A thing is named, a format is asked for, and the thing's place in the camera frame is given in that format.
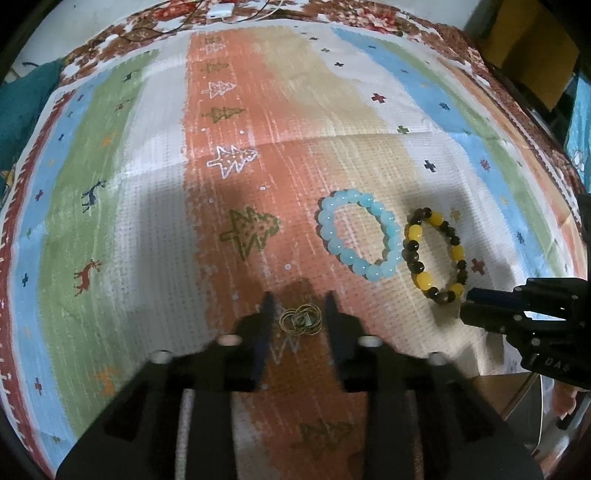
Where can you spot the person's right hand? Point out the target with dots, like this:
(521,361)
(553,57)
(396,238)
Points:
(570,406)

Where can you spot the teal blanket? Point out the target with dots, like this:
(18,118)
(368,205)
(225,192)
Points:
(23,110)

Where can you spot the white charger adapter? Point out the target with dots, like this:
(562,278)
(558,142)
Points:
(219,11)

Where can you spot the gold linked rings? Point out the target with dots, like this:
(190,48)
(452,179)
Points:
(300,319)

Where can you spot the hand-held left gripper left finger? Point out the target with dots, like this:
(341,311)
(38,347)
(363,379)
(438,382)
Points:
(265,323)

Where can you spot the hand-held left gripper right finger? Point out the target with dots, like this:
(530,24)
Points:
(333,323)

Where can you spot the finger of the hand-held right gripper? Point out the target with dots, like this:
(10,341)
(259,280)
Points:
(494,297)
(485,318)

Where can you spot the striped printed mat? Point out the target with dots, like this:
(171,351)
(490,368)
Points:
(286,138)

